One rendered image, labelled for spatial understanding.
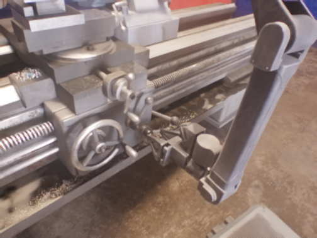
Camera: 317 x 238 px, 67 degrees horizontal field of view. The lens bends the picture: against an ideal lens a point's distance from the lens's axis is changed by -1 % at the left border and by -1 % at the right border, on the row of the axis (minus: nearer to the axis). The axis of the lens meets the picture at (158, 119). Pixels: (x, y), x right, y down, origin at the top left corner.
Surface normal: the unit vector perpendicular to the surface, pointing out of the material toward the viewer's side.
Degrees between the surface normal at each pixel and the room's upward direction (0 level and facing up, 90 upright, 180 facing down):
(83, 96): 90
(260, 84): 93
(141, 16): 62
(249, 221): 0
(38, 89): 90
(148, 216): 0
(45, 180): 0
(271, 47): 86
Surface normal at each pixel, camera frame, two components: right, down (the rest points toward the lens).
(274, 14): -0.79, 0.26
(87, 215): 0.08, -0.78
